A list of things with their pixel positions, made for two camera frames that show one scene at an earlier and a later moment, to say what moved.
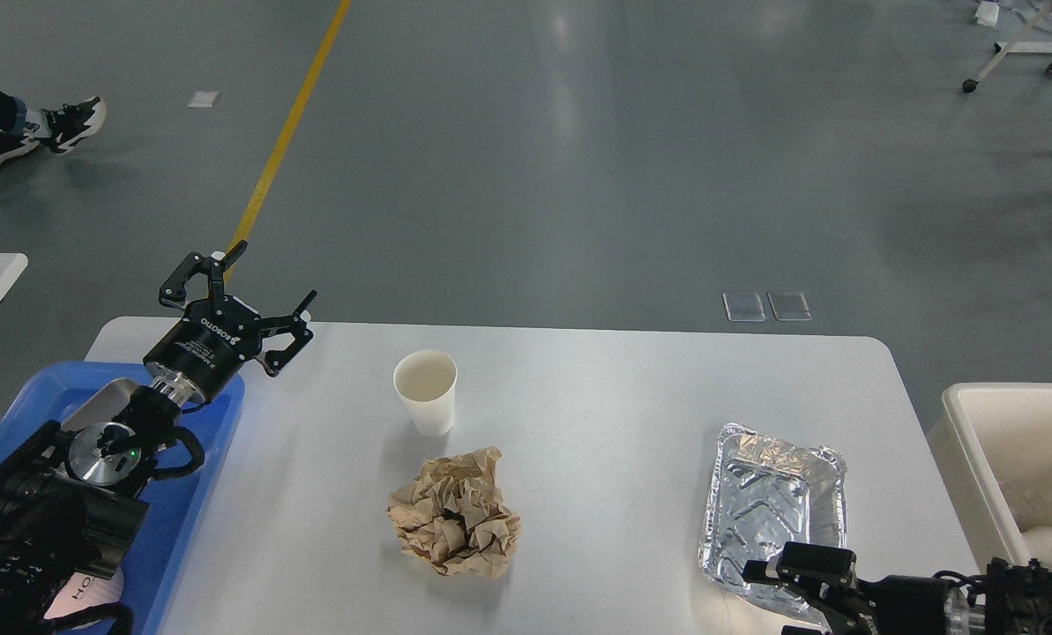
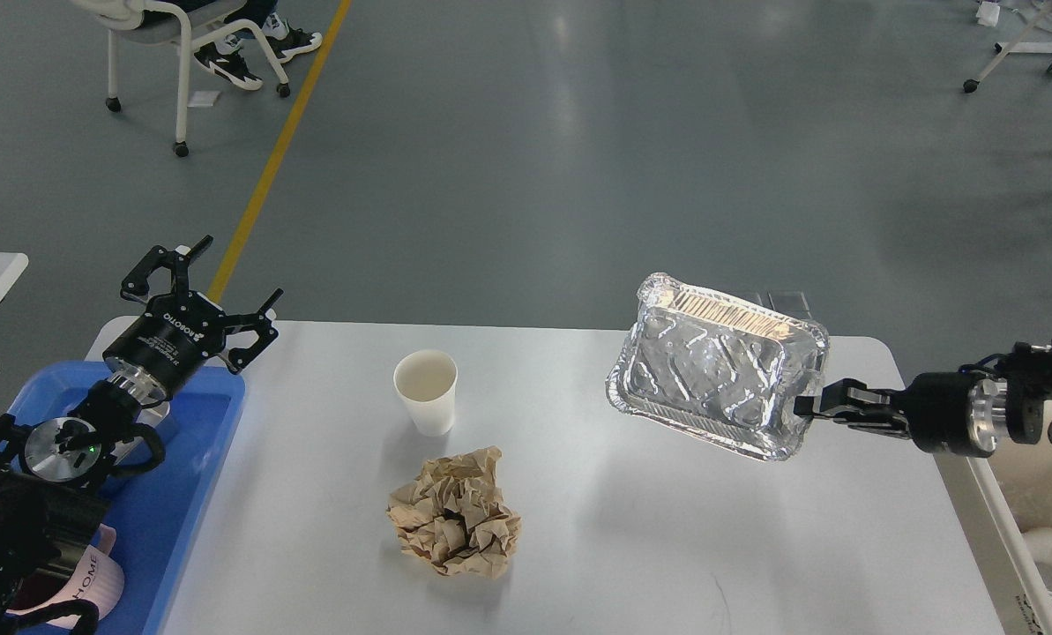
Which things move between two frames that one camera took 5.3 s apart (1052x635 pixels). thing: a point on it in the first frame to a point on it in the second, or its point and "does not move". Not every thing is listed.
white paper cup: (426, 382) does not move
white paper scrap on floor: (204, 99) does not move
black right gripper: (892, 605) to (953, 413)
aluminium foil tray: (762, 494) to (716, 368)
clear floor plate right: (789, 306) does not move
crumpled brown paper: (451, 516) does not move
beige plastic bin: (1014, 460) does not move
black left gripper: (208, 347) to (181, 329)
